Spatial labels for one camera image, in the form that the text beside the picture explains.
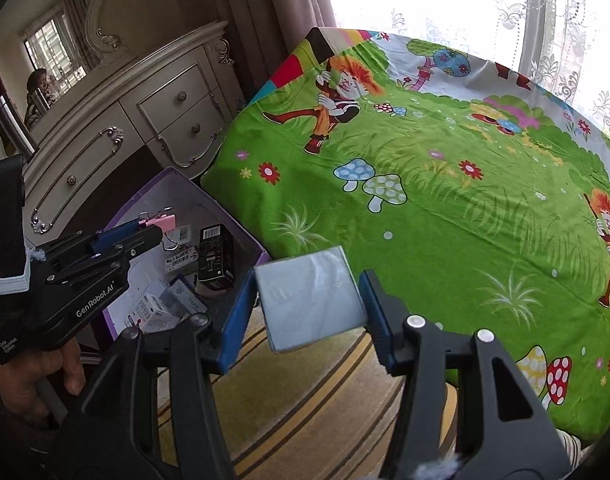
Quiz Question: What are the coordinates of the pink binder clip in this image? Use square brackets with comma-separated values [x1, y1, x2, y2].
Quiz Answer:
[137, 207, 178, 250]

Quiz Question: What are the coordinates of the purple cardboard box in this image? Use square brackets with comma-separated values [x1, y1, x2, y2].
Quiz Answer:
[102, 166, 270, 346]

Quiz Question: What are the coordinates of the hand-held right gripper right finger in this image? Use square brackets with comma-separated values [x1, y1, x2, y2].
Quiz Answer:
[359, 269, 573, 480]

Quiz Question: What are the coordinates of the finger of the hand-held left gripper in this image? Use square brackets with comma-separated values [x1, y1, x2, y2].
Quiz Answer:
[97, 227, 164, 273]
[89, 219, 150, 256]

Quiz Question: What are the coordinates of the black box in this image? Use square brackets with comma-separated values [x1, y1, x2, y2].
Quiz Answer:
[197, 224, 236, 291]

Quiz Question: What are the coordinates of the ornate white dresser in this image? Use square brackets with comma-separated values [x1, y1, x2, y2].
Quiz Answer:
[15, 20, 246, 241]

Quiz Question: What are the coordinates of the striped beige blanket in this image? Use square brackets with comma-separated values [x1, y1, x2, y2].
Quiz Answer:
[155, 305, 460, 480]

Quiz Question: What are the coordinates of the white printed box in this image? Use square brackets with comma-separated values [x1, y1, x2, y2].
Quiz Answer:
[132, 292, 180, 333]

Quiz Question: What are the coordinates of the small silver box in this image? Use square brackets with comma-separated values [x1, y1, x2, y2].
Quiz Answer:
[254, 245, 368, 353]

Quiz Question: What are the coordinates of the white lace curtain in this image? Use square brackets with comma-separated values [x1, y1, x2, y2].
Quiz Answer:
[320, 0, 610, 151]

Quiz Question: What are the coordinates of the ornate framed mirror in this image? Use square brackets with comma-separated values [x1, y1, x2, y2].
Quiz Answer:
[0, 0, 123, 131]

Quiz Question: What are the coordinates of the steel thermos bottle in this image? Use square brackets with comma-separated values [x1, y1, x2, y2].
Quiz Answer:
[0, 92, 38, 156]

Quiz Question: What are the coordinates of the white box with pink label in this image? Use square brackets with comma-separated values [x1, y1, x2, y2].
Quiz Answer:
[164, 224, 200, 273]

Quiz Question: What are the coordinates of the green cartoon printed bed sheet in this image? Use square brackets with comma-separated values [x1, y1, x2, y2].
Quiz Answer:
[200, 26, 610, 443]

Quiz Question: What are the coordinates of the person's left hand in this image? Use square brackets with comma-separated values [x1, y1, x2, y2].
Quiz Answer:
[0, 337, 86, 417]

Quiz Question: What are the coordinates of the brown curtain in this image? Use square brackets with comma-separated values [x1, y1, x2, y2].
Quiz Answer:
[205, 0, 340, 106]

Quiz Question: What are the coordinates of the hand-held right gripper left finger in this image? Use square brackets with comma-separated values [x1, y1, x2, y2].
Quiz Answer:
[65, 265, 258, 480]

